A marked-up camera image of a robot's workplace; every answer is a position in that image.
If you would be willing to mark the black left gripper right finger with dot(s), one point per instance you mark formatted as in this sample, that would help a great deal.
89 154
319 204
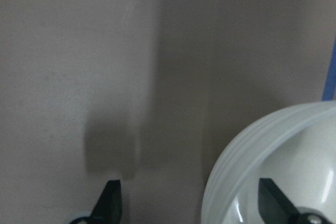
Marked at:
273 205

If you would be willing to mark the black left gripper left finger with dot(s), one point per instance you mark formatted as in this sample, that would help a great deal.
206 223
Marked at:
108 208

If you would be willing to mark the cream ceramic bowl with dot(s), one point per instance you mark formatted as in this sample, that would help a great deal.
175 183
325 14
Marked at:
295 147

